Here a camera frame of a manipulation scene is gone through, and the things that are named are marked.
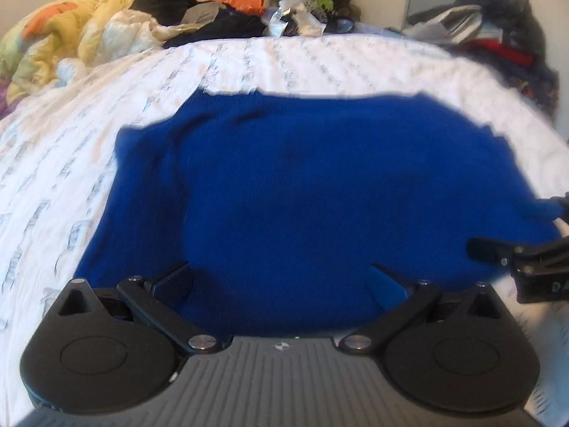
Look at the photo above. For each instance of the clear plastic bags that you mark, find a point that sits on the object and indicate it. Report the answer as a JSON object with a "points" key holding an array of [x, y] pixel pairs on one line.
{"points": [[289, 20]]}

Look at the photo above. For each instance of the blue beaded sweater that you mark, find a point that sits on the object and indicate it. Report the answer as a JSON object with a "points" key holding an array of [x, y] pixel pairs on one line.
{"points": [[311, 187]]}

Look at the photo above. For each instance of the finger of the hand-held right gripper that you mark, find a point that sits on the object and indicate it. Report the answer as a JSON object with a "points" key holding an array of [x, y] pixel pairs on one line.
{"points": [[486, 250], [535, 210]]}

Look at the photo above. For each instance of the dark navy garment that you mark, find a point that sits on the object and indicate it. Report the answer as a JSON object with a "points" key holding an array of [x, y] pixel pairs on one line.
{"points": [[222, 29]]}

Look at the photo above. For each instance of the grey wall panel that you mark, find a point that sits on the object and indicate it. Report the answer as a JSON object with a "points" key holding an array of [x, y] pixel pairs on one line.
{"points": [[426, 0]]}

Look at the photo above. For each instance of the dark padded jacket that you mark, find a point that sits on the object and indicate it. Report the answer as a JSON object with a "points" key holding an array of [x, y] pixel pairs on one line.
{"points": [[511, 9]]}

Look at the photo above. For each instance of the red garment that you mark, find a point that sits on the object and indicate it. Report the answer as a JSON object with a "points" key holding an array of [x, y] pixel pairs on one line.
{"points": [[502, 51]]}

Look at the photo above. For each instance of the dark patterned cloth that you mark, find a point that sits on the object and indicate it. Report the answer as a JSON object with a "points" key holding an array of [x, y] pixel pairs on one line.
{"points": [[529, 84]]}

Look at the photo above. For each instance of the grey white garment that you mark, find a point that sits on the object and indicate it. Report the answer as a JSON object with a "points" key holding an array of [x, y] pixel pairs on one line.
{"points": [[444, 22]]}

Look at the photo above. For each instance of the white script-printed bed sheet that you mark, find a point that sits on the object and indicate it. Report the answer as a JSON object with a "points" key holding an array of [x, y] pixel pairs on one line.
{"points": [[66, 164]]}

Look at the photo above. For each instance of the purple cloth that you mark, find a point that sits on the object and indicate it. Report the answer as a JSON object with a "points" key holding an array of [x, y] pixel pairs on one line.
{"points": [[6, 98]]}

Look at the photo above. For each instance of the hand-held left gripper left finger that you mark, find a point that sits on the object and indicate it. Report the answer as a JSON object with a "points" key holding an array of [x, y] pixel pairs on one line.
{"points": [[174, 281]]}

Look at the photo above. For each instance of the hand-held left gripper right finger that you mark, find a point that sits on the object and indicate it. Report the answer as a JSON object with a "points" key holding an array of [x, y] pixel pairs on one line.
{"points": [[383, 285]]}

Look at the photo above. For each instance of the brown plush bag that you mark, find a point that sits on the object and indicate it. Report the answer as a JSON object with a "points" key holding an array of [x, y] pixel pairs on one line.
{"points": [[340, 2]]}

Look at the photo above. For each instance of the yellow floral quilt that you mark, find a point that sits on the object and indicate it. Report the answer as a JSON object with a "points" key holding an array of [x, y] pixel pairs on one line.
{"points": [[58, 35]]}

